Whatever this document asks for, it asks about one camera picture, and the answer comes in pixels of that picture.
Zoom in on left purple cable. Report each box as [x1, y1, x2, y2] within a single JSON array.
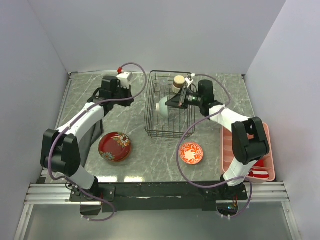
[[47, 62, 147, 223]]

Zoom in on dark grey cloth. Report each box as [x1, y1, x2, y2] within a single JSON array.
[[78, 120, 104, 167]]

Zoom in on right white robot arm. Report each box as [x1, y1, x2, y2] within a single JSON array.
[[157, 79, 270, 199]]

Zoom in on red white striped cloth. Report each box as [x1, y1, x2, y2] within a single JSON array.
[[248, 168, 269, 179]]

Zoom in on red cloth in tray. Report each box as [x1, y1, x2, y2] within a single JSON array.
[[254, 159, 265, 168]]

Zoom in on celadon green bowl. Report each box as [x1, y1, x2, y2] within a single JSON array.
[[156, 96, 171, 118]]

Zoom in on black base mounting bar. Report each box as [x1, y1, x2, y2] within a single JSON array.
[[65, 181, 249, 216]]

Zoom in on pink divided plastic tray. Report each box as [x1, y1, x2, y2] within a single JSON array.
[[220, 123, 276, 184]]

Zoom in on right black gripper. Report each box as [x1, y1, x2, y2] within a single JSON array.
[[165, 86, 203, 110]]

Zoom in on clear drinking glass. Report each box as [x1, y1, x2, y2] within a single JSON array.
[[159, 78, 169, 86]]

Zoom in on red floral lacquer plate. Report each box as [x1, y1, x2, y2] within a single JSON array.
[[98, 132, 132, 162]]

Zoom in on beige brown ceramic cup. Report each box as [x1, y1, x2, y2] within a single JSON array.
[[172, 75, 186, 94]]

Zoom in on black wire dish rack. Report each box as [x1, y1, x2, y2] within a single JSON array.
[[144, 70, 196, 139]]

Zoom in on aluminium rail frame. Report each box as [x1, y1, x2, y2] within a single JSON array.
[[14, 182, 302, 240]]

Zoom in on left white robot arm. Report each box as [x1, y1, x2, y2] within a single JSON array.
[[40, 72, 134, 201]]

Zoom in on orange white patterned bowl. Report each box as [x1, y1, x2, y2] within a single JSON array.
[[179, 142, 204, 165]]

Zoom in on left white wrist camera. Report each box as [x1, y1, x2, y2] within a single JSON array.
[[116, 67, 133, 89]]

